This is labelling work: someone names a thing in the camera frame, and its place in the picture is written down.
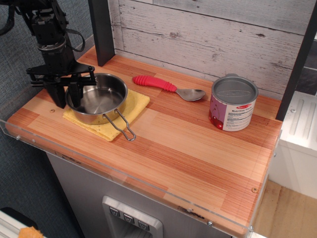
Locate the dark grey post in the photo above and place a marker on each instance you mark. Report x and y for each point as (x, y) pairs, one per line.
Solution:
(298, 65)
(102, 30)

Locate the white framed black tray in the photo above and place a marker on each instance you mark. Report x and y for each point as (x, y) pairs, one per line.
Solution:
(11, 221)

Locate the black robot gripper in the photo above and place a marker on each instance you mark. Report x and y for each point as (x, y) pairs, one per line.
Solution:
(61, 69)

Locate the stainless steel pot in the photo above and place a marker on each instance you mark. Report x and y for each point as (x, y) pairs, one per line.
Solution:
(102, 103)

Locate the yellow folded cloth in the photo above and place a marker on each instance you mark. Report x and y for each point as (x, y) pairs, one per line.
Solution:
(136, 102)

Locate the dark grey left post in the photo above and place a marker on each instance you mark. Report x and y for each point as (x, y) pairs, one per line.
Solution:
(102, 30)

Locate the red handled metal spoon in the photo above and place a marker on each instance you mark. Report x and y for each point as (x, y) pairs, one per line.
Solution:
(186, 94)

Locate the cherry label toy can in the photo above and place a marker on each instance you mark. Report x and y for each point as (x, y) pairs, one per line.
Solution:
(232, 103)

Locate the grey toy fridge cabinet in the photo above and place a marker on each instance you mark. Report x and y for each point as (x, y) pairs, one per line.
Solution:
(85, 190)

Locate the white plastic bin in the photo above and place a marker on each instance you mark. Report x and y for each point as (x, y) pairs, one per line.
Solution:
(294, 164)

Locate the clear acrylic edge guard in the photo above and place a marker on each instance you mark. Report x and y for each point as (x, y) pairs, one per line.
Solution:
(169, 166)

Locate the orange object bottom corner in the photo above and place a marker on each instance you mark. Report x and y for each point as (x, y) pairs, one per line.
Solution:
(30, 232)

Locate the dark grey right post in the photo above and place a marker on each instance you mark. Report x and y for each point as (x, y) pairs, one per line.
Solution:
(298, 65)

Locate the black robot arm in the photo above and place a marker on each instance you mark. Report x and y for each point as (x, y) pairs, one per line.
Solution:
(47, 22)

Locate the silver dispenser button panel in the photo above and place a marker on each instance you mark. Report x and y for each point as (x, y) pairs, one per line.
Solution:
(125, 221)

